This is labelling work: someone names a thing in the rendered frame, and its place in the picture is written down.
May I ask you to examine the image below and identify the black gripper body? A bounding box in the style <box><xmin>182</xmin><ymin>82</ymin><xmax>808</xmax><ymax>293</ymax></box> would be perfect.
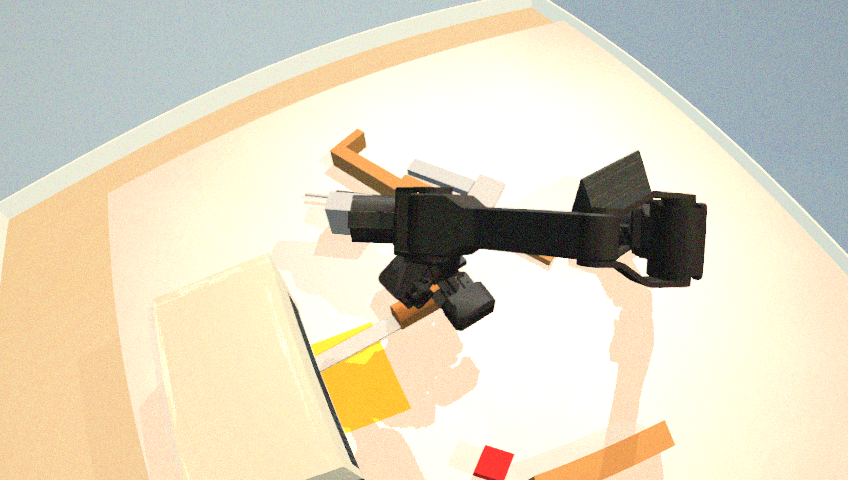
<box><xmin>436</xmin><ymin>255</ymin><xmax>495</xmax><ymax>331</ymax></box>

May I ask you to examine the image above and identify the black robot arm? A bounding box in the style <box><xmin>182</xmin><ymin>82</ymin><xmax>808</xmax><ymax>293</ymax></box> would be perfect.
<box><xmin>348</xmin><ymin>186</ymin><xmax>707</xmax><ymax>309</ymax></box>

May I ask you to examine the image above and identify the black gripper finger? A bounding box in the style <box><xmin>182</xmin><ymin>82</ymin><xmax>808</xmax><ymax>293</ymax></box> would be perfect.
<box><xmin>432</xmin><ymin>289</ymin><xmax>446</xmax><ymax>309</ymax></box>

